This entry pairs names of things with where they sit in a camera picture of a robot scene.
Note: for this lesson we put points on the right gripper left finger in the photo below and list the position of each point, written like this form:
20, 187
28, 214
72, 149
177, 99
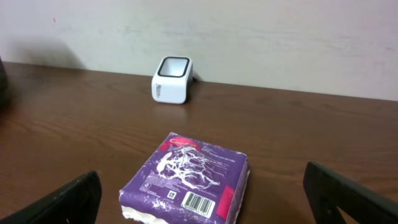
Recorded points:
76, 202

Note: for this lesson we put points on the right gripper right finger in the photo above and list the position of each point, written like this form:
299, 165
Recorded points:
328, 193

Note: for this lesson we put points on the purple tissue pack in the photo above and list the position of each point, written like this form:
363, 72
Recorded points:
187, 181

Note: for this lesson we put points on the white barcode scanner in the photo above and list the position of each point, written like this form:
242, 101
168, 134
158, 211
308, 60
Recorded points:
171, 80

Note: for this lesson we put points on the dark grey plastic basket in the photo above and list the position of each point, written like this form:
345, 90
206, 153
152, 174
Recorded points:
4, 85

